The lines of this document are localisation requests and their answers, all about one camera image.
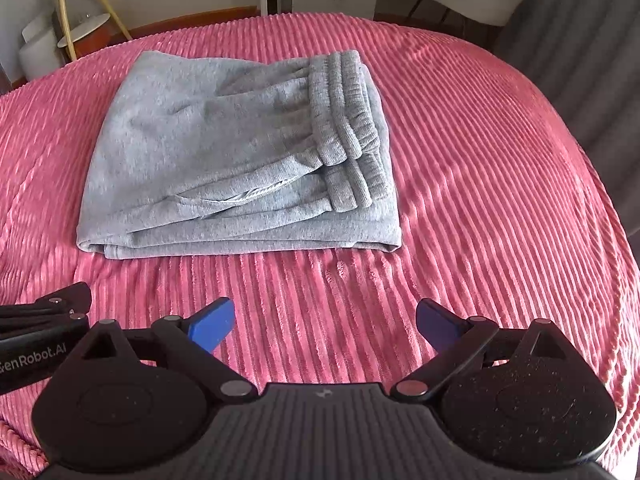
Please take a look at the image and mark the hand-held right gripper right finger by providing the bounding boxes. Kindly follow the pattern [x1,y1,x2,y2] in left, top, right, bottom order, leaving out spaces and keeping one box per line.
[392,297,568,404]

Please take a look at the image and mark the gold-legged side table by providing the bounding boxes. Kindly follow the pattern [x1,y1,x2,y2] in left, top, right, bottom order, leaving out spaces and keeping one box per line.
[35,0,134,62]

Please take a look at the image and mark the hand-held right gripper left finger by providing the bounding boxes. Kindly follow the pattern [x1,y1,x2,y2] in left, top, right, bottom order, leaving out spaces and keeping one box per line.
[75,296,257,404]

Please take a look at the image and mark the white cylinder bin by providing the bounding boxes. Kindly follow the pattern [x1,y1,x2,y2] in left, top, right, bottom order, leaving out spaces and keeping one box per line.
[19,12,57,80]

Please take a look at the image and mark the pink ribbed blanket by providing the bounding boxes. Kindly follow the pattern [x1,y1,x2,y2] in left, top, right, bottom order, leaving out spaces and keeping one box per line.
[0,10,640,480]

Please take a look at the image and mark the grey pants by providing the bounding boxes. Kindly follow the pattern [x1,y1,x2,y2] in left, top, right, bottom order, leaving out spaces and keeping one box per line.
[76,49,403,260]

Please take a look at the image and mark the grey curtain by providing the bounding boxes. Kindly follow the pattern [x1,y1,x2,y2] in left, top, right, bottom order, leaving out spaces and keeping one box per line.
[492,0,640,243]

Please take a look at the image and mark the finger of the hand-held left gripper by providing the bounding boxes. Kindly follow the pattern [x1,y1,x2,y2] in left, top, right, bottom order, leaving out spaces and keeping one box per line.
[0,282,93,335]

